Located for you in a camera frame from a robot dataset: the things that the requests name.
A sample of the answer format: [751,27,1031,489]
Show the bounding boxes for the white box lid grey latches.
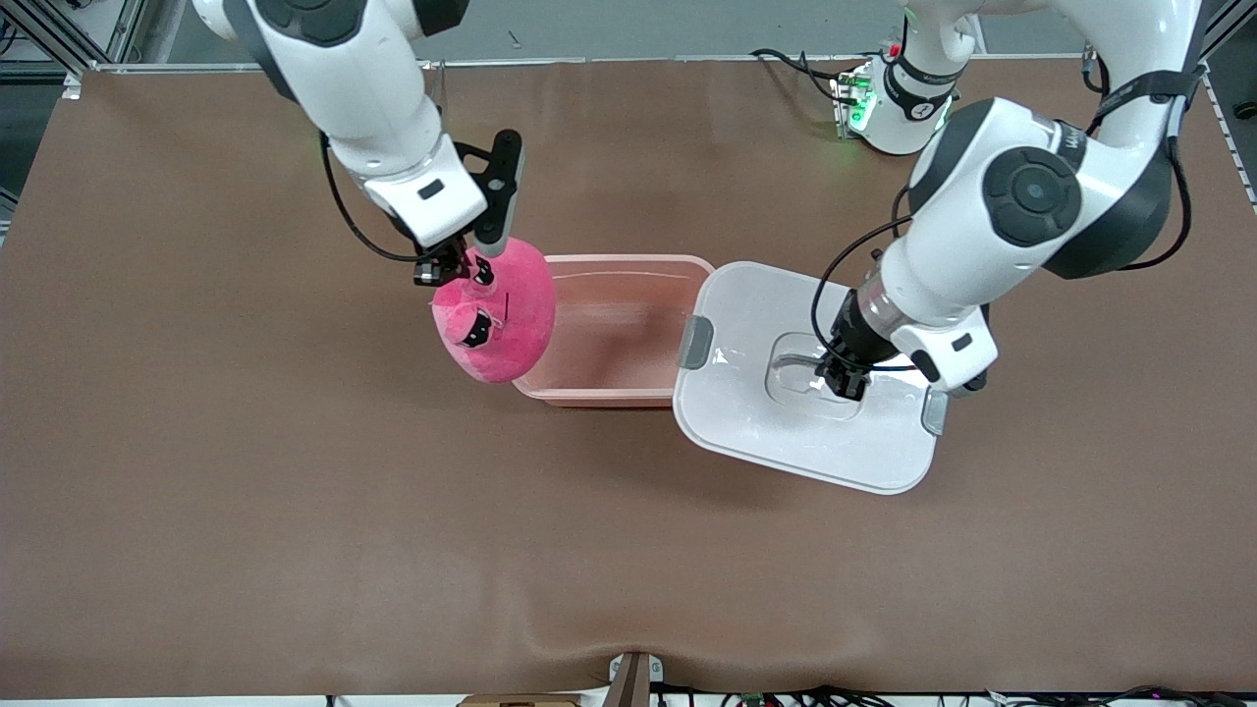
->
[673,260,941,495]

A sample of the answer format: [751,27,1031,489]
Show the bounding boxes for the pink round plush toy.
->
[430,239,558,385]

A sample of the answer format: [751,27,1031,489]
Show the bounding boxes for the pink translucent plastic box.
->
[511,253,718,408]

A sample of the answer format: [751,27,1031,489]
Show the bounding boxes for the brown table mat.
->
[0,54,1257,700]

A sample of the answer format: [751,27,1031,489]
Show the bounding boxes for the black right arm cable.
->
[317,130,433,266]

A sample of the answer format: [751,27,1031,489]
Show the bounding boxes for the black left arm base cable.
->
[751,47,865,107]

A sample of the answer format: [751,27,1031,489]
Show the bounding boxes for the metal table clamp bracket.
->
[607,651,666,707]

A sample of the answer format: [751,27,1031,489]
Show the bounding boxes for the silver aluminium frame profile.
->
[0,0,148,99]
[1200,0,1257,62]

